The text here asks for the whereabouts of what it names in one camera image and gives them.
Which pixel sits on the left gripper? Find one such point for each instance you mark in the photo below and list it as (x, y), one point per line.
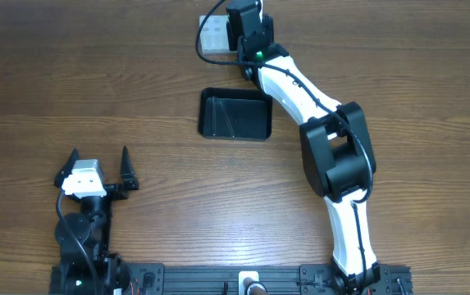
(116, 191)

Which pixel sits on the mounting rail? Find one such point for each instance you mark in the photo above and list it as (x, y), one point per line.
(202, 280)

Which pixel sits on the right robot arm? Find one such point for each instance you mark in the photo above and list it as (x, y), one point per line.
(341, 160)

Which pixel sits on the black tray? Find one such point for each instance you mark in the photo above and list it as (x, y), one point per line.
(251, 119)

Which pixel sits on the white test tube rack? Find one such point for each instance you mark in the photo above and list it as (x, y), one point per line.
(214, 34)

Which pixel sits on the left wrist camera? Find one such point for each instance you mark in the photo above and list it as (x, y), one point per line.
(83, 178)

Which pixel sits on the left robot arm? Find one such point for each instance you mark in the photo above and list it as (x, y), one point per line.
(85, 233)

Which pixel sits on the clear test tube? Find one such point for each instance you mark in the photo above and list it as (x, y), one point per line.
(226, 118)
(213, 116)

